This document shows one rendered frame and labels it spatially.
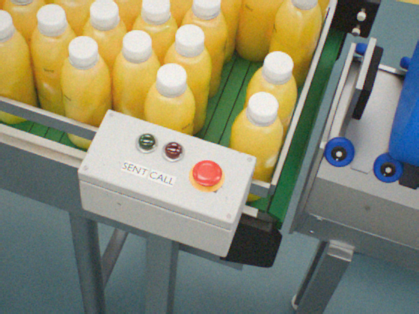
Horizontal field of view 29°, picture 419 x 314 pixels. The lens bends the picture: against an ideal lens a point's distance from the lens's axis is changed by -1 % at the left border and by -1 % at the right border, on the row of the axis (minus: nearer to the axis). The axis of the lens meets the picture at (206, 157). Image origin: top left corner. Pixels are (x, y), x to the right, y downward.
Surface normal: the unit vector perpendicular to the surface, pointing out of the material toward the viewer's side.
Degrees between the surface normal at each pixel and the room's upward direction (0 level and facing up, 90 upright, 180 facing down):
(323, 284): 90
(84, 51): 0
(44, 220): 0
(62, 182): 90
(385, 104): 0
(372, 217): 70
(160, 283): 90
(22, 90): 90
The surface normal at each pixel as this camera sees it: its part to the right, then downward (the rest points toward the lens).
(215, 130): 0.07, -0.52
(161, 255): -0.32, 0.80
